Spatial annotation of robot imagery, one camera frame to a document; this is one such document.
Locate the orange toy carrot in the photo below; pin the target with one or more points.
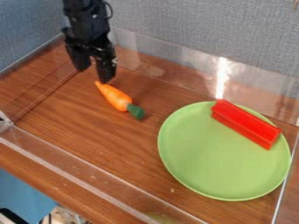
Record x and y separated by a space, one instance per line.
120 100

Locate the clear acrylic enclosure wall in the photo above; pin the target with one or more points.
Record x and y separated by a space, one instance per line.
91 157

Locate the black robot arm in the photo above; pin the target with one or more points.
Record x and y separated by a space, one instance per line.
87 8

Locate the red rectangular block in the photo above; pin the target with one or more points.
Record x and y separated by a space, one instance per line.
251 127

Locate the green plate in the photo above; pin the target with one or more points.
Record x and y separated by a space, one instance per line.
214 161

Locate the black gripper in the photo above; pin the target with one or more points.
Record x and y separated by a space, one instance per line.
87 41

